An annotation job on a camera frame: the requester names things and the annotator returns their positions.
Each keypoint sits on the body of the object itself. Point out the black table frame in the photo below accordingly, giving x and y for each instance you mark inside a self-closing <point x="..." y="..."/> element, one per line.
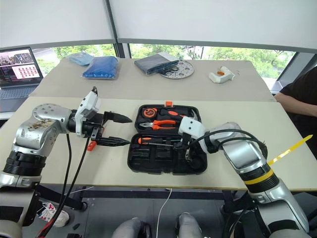
<point x="148" y="194"/>

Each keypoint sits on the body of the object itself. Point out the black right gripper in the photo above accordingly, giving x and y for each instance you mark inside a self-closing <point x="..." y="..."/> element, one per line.
<point x="186" y="142"/>

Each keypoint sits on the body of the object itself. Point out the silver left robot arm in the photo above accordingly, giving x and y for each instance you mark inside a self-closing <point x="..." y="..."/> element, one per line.
<point x="37" y="131"/>

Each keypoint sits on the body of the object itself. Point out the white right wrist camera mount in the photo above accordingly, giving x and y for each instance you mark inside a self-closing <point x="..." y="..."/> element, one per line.
<point x="191" y="127"/>

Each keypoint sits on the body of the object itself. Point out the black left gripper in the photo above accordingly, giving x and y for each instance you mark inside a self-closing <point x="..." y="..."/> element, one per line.
<point x="95" y="120"/>

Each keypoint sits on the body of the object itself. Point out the white holder with orange part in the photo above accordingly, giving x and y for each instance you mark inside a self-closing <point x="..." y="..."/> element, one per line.
<point x="219" y="77"/>

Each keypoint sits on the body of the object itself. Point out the dark grey flat package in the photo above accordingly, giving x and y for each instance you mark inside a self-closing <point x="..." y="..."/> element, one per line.
<point x="153" y="63"/>

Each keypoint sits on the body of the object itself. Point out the black plastic tool case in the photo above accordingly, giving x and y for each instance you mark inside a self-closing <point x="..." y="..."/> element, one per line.
<point x="153" y="158"/>

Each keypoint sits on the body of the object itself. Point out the grey window mullion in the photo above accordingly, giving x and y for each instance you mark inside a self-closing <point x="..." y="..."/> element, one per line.
<point x="116" y="29"/>

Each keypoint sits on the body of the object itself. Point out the white roller blind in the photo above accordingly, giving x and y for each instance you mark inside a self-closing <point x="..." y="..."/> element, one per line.
<point x="49" y="19"/>
<point x="213" y="22"/>

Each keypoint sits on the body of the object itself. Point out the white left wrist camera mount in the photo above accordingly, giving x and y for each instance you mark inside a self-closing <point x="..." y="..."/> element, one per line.
<point x="89" y="105"/>

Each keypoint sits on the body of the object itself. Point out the white red item on floor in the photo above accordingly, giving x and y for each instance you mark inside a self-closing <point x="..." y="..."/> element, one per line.
<point x="52" y="212"/>

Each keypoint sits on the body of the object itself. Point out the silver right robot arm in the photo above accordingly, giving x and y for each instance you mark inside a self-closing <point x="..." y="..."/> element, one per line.
<point x="244" y="153"/>

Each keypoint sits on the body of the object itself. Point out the grey rounded shape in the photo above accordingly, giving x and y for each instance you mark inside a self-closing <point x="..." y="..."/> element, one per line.
<point x="189" y="226"/>
<point x="131" y="229"/>

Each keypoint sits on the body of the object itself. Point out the person in black shirt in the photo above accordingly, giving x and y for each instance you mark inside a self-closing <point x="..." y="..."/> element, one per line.
<point x="304" y="94"/>

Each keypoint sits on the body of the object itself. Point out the black orange tape measure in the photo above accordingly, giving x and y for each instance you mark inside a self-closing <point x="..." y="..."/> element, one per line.
<point x="149" y="112"/>

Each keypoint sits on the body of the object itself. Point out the yellow tape strip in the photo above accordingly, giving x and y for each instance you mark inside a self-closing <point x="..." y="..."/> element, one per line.
<point x="289" y="151"/>

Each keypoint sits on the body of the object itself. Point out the light blue plastic bag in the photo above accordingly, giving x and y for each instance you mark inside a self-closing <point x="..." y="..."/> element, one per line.
<point x="80" y="59"/>

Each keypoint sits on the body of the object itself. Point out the open grey laptop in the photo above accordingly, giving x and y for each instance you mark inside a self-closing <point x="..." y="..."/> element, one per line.
<point x="17" y="74"/>

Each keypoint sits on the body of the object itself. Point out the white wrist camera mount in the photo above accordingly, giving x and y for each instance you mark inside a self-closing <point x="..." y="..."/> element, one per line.
<point x="191" y="127"/>
<point x="89" y="105"/>

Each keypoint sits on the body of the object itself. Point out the round perforated metal disc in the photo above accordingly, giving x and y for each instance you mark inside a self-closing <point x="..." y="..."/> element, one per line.
<point x="180" y="72"/>

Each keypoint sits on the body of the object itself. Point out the small orange tool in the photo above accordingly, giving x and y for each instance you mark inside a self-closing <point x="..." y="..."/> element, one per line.
<point x="90" y="146"/>

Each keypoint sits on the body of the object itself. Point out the dark slanted window frame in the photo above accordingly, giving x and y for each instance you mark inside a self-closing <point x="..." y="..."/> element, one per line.
<point x="289" y="72"/>

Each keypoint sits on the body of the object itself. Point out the bag of blue parts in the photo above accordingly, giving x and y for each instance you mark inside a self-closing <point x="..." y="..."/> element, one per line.
<point x="101" y="68"/>

